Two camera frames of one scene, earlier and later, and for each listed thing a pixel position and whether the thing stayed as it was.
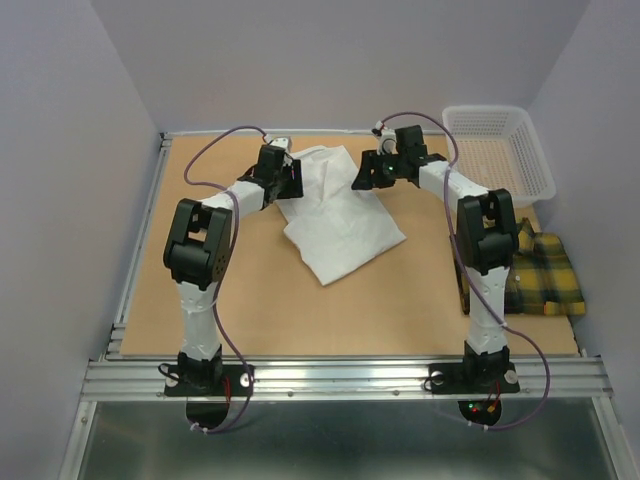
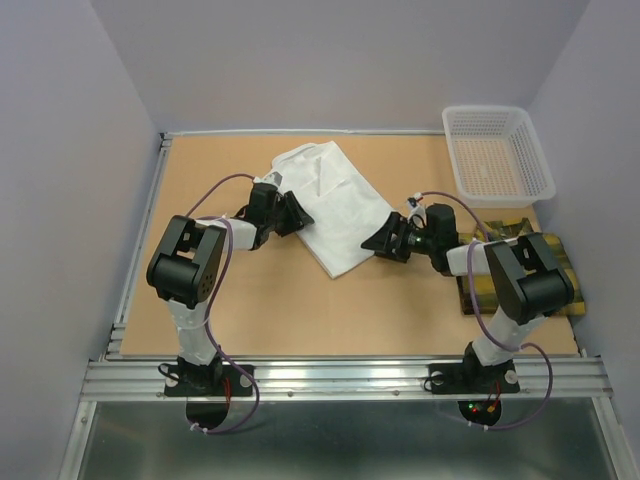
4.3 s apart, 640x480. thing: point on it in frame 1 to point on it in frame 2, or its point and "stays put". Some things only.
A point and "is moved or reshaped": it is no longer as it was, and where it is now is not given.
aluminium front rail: (342, 380) stays put
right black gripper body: (386, 168) to (420, 241)
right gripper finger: (364, 178) to (390, 242)
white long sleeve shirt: (336, 228) is moved or reshaped
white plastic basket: (500, 148) stays put
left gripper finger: (291, 181) to (295, 215)
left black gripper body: (276, 178) to (270, 218)
